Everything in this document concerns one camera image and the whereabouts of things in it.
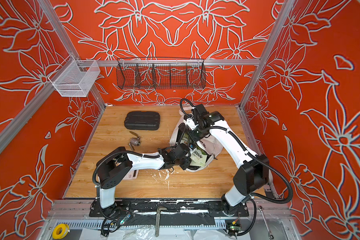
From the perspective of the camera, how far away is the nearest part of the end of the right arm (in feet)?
1.82

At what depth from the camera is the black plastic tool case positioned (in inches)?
40.5

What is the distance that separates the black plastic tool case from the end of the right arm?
37 centimetres
